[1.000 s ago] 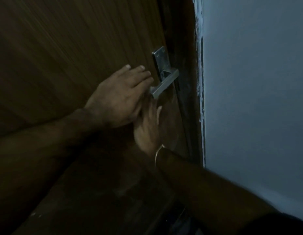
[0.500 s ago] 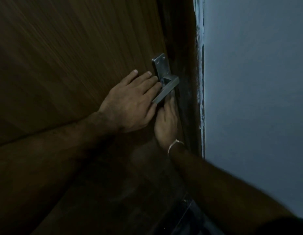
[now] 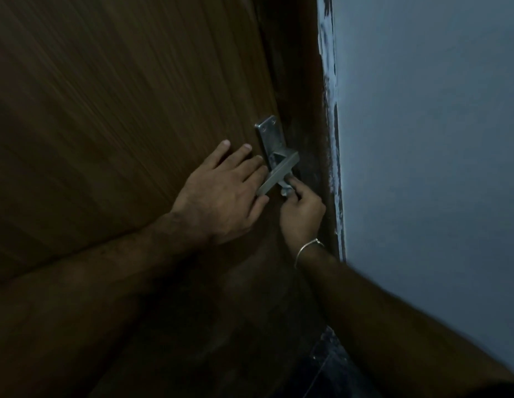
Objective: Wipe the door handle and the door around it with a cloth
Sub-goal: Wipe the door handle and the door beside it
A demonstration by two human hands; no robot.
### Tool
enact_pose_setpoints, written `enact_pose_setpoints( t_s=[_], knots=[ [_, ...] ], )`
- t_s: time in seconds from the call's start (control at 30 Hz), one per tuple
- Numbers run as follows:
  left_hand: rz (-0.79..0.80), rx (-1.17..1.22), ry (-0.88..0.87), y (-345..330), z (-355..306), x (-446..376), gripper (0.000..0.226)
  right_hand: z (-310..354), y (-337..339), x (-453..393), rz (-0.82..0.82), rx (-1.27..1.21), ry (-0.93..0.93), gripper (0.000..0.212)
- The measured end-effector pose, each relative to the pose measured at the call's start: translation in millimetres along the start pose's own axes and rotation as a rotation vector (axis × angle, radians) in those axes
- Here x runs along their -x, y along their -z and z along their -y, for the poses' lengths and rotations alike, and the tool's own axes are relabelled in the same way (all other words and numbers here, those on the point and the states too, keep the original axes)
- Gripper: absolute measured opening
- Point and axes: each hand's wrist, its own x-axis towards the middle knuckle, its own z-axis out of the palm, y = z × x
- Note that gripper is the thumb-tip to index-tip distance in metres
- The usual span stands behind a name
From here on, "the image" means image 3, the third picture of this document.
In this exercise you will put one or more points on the person's right hand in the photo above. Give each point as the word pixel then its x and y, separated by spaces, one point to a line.
pixel 302 217

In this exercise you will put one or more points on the person's left hand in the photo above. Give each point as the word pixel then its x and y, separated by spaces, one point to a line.
pixel 217 198

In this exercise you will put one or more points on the person's left thumb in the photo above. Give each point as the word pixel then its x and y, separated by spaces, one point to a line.
pixel 257 209

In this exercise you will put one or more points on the person's left little finger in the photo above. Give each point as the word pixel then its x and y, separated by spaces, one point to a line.
pixel 218 152

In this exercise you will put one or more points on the person's right thumb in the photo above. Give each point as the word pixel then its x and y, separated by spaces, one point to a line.
pixel 288 201

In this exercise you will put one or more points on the person's left middle finger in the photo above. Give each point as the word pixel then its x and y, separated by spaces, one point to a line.
pixel 248 167

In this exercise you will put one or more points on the small silver key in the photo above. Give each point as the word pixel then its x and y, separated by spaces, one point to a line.
pixel 285 190

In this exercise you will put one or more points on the person's left forearm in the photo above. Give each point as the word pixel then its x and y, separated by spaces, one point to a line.
pixel 95 294

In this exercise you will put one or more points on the person's right forearm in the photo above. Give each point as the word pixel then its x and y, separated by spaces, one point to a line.
pixel 398 327

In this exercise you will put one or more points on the brown wooden door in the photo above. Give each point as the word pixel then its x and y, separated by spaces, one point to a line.
pixel 116 99

